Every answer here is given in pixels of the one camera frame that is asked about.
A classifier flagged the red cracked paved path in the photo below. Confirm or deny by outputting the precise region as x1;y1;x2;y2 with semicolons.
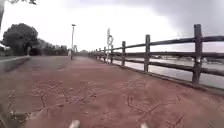
0;55;224;128

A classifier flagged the person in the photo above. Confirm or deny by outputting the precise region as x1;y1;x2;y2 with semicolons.
67;48;73;61

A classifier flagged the street lamp pole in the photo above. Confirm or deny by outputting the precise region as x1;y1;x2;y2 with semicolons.
70;23;77;57

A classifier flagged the water surface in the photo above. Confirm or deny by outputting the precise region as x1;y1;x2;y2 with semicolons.
113;57;224;90

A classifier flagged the row of dark bushes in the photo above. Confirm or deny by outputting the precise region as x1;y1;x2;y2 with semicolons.
30;38;70;57

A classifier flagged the large dark tree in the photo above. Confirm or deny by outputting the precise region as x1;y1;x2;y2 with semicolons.
1;22;40;57

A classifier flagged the grey kerb strip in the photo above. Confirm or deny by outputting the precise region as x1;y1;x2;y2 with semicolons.
0;55;32;74

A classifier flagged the dark wooden rail fence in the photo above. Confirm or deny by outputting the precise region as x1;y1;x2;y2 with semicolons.
87;23;224;86

